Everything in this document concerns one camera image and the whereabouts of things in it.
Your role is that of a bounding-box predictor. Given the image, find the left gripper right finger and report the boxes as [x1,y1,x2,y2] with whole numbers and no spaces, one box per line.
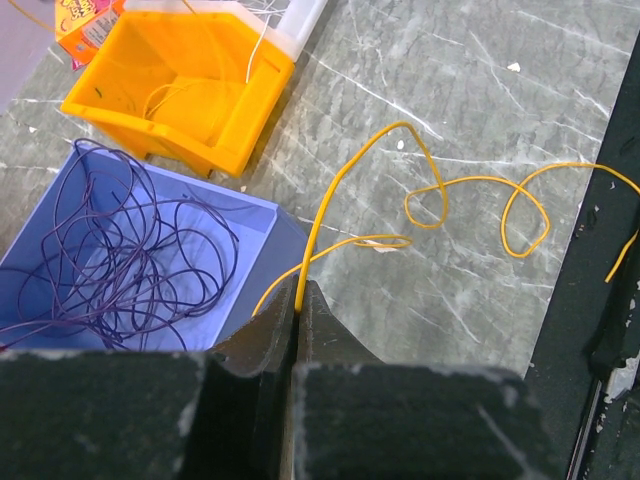
[292,282,561,479]

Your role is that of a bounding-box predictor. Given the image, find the orange pink snack box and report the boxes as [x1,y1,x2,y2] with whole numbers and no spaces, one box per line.
[54,0,125,71]

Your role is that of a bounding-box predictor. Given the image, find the dark purple wire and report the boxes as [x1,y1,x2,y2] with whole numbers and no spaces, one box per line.
[0,138,241,352]

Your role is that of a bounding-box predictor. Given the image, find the white wires in bin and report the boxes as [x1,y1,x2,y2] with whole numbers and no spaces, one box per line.
[182,0,294,85]

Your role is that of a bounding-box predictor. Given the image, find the yellow wire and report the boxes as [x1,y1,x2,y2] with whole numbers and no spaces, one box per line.
[249,121,640,319]

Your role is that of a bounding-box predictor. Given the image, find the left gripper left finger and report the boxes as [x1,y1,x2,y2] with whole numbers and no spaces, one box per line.
[1,279,296,479]

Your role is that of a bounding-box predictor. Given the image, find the white plastic bin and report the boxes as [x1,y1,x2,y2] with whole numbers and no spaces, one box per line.
[124,0,329,64]

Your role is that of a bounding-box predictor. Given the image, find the yellow plastic bin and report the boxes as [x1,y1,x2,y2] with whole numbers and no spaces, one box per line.
[61,10,294,177]

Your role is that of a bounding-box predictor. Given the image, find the blue open box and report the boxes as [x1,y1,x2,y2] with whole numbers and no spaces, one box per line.
[1,139,307,351]

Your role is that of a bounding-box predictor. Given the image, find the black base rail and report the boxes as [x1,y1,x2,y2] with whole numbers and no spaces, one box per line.
[525,49,639,479]

